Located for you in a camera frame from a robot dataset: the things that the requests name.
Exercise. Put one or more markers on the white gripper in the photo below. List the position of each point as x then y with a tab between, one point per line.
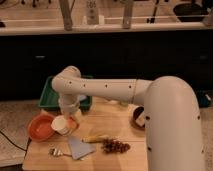
67	109

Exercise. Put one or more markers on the white paper cup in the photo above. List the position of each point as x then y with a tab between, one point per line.
59	124

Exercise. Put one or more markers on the orange apple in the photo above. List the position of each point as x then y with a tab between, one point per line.
72	124

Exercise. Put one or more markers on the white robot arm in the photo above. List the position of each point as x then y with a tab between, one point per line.
172	117

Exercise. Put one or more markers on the grey blue sponge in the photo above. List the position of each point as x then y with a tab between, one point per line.
82	97

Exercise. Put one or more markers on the green plastic tray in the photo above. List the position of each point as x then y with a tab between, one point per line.
49	98

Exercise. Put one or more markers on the grey blue cloth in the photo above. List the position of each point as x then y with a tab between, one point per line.
79	148

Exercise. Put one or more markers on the orange bowl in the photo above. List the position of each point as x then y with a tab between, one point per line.
39	128

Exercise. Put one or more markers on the wooden table board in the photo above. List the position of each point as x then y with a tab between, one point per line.
106	117

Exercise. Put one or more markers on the bunch of brown grapes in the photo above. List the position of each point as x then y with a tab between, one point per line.
115	146

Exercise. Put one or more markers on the metal fork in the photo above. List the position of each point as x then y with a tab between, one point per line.
57	152

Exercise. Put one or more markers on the black bowl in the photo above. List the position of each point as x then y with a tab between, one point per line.
138	111

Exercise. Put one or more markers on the tan block in bowl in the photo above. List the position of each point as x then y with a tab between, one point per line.
140	121

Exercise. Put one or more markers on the yellow handled knife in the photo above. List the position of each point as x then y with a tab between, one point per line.
95	138

